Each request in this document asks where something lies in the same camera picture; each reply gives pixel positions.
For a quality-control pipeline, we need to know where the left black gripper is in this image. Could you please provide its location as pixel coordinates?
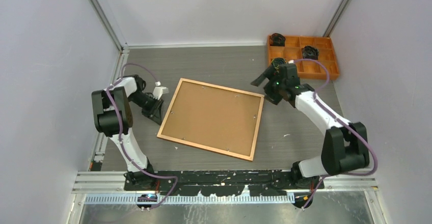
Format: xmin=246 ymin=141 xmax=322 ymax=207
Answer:
xmin=128 ymin=92 xmax=164 ymax=125

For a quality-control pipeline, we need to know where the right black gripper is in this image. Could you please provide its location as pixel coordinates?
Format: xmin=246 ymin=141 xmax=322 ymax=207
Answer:
xmin=251 ymin=66 xmax=285 ymax=106

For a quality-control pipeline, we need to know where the orange wooden picture frame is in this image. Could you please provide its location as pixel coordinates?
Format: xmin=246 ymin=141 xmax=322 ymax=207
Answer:
xmin=156 ymin=77 xmax=265 ymax=162

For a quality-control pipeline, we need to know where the brown cardboard backing board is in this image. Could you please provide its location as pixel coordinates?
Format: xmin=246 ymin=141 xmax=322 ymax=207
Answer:
xmin=160 ymin=80 xmax=262 ymax=158

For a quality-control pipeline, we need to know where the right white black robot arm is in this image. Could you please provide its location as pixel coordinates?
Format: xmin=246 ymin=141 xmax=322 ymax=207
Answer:
xmin=251 ymin=63 xmax=370 ymax=189

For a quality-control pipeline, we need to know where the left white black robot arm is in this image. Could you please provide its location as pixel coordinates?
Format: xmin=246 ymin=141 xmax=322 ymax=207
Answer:
xmin=91 ymin=75 xmax=169 ymax=190

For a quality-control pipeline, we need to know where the orange compartment tray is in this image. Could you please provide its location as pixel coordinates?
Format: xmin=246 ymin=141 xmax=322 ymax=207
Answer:
xmin=266 ymin=34 xmax=340 ymax=80

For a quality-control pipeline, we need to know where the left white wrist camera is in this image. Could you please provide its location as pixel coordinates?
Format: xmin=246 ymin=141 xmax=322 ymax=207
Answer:
xmin=152 ymin=81 xmax=169 ymax=100

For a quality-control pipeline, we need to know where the black coiled cable top-left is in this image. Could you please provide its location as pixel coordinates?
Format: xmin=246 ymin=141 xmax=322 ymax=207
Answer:
xmin=269 ymin=33 xmax=286 ymax=47

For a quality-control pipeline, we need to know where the black coiled cable middle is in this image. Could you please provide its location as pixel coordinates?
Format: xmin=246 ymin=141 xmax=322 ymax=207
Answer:
xmin=302 ymin=45 xmax=319 ymax=60

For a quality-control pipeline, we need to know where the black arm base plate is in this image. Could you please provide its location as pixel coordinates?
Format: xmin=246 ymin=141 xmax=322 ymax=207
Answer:
xmin=123 ymin=170 xmax=319 ymax=197

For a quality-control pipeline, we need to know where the aluminium rail front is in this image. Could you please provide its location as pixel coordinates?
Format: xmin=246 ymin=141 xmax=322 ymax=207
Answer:
xmin=72 ymin=171 xmax=379 ymax=194

